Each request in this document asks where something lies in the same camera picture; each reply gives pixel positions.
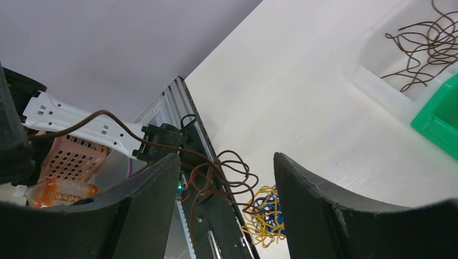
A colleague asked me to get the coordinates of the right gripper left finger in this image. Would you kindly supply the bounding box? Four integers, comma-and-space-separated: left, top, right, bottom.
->
1, 154, 181, 258

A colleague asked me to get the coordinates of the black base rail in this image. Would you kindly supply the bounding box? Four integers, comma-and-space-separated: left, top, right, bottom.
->
138, 77, 259, 258

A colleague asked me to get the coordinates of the blue cable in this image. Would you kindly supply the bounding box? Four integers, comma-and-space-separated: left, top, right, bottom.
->
252, 193, 286, 237

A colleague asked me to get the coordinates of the orange labelled plastic bottle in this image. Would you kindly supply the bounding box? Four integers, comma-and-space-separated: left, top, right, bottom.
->
13, 179, 98, 208

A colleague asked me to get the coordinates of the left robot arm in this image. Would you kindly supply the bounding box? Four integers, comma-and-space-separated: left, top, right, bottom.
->
1, 67, 183, 183

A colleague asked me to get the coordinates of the pink perforated basket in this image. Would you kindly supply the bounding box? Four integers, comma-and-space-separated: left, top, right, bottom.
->
38, 135, 109, 182

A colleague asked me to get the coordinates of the yellow cable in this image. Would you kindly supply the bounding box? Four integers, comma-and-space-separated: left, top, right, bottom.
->
241, 185, 287, 249

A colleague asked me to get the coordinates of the green plastic bin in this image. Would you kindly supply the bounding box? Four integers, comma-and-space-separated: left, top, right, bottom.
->
410, 74, 457, 160

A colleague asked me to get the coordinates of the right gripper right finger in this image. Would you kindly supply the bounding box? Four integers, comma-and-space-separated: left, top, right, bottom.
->
273, 153, 457, 258

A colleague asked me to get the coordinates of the clear plastic bin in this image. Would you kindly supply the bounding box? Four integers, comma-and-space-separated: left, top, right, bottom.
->
352, 1, 457, 124

